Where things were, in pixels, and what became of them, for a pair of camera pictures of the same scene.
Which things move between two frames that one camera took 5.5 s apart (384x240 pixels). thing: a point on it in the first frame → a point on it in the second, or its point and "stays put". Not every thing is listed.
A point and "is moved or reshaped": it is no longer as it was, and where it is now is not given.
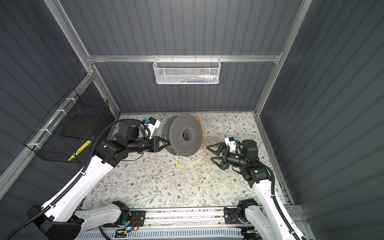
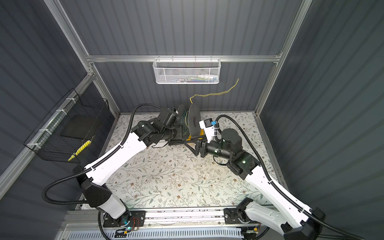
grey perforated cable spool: [184, 133] is moved or reshaped
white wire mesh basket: [187, 71] stays put
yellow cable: [203, 138] → [208, 94]
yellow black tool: [80, 149] stays put
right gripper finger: [221, 165] → [197, 150]
